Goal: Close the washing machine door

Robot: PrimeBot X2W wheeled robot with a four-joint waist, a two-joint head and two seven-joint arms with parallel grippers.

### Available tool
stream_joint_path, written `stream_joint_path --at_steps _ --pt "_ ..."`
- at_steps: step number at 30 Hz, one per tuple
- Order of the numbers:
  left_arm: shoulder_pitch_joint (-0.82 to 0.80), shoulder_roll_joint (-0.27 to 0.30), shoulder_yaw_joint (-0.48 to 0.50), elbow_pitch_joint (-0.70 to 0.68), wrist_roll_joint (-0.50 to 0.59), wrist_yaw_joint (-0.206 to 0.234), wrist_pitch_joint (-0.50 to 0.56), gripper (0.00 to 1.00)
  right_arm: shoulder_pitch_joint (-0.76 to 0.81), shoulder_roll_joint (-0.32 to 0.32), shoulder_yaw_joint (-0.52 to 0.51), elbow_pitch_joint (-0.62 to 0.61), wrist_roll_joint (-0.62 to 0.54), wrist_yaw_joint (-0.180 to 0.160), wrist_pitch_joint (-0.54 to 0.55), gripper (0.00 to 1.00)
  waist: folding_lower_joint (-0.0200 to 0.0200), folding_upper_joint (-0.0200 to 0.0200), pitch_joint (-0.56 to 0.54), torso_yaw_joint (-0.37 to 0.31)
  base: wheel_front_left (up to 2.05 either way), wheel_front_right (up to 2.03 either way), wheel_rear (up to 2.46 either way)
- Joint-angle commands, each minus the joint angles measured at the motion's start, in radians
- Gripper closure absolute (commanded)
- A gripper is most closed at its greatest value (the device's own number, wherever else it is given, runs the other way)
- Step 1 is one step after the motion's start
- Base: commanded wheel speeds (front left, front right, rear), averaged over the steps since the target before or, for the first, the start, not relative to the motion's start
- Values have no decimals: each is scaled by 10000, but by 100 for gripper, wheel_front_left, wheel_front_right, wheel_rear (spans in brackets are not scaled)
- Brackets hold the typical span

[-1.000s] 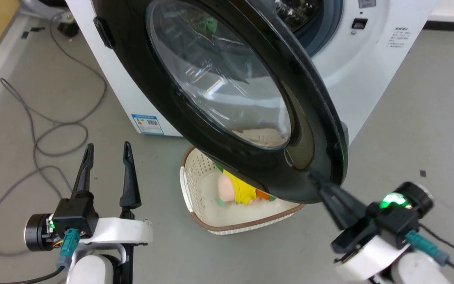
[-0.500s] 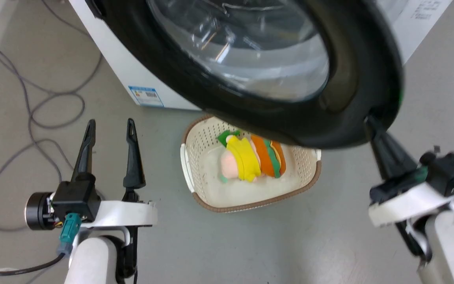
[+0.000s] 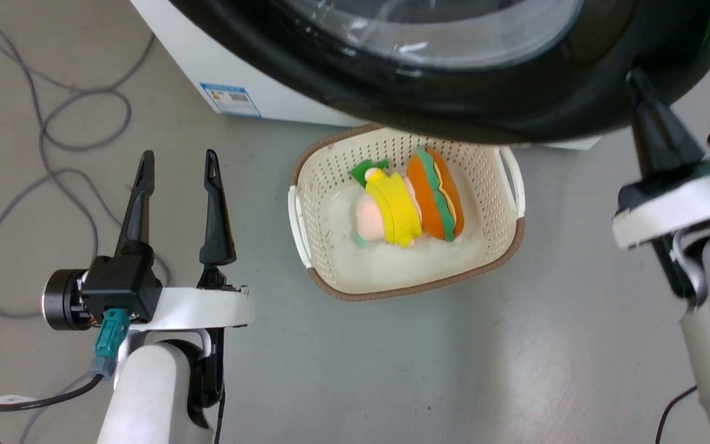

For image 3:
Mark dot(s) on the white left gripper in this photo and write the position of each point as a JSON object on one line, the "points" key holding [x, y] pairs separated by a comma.
{"points": [[198, 306]]}

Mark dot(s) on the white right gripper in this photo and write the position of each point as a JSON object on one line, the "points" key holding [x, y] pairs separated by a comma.
{"points": [[675, 213]]}

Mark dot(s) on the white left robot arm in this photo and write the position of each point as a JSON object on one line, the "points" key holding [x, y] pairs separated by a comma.
{"points": [[145, 394]]}

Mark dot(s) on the white washing machine body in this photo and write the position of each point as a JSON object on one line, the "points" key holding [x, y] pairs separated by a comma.
{"points": [[207, 55]]}

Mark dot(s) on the black round washing machine door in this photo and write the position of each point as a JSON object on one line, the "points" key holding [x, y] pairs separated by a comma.
{"points": [[515, 92]]}

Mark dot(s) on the blue white energy label sticker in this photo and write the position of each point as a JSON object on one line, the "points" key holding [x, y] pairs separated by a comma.
{"points": [[230, 99]]}

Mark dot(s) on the doll with yellow clothing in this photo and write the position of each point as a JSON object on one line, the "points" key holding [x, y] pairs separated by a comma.
{"points": [[395, 209]]}

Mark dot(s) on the cream perforated laundry basket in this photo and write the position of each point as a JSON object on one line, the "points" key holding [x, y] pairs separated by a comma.
{"points": [[392, 271]]}

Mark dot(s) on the orange hamburger plush toy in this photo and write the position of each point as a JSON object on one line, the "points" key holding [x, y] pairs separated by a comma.
{"points": [[432, 197]]}

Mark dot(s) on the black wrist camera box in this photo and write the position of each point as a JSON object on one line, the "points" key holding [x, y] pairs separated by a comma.
{"points": [[122, 282]]}

